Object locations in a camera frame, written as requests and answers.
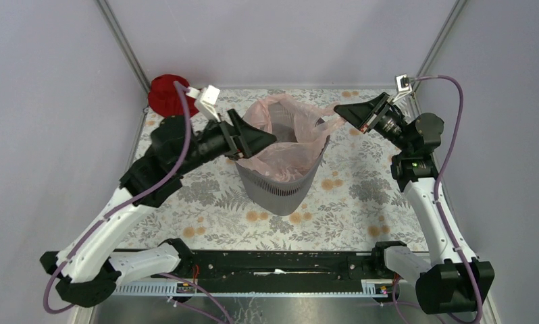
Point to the pink plastic trash bag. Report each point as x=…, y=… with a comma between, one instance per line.
x=287, y=161

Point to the red crumpled cloth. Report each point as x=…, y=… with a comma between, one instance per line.
x=163, y=97

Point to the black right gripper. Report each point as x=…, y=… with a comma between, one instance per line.
x=361, y=114

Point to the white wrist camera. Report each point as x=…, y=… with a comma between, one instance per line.
x=205, y=101
x=403, y=88

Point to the white slotted cable duct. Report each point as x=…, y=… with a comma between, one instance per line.
x=313, y=287

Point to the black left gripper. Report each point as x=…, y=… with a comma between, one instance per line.
x=242, y=138

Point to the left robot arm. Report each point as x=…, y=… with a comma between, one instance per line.
x=88, y=271

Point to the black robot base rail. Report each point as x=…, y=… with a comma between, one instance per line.
x=220, y=266

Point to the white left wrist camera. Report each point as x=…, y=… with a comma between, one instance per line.
x=205, y=101

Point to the aluminium frame post right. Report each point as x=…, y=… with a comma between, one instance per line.
x=449, y=23

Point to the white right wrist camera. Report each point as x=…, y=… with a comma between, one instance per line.
x=403, y=88

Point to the aluminium frame post left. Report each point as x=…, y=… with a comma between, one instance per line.
x=121, y=39

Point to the grey slotted trash bin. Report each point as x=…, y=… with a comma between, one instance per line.
x=277, y=197

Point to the aluminium frame post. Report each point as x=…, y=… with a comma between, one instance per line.
x=121, y=39
x=449, y=23

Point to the floral patterned table mat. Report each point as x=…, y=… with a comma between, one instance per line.
x=352, y=204

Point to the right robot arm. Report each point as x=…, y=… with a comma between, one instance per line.
x=454, y=280

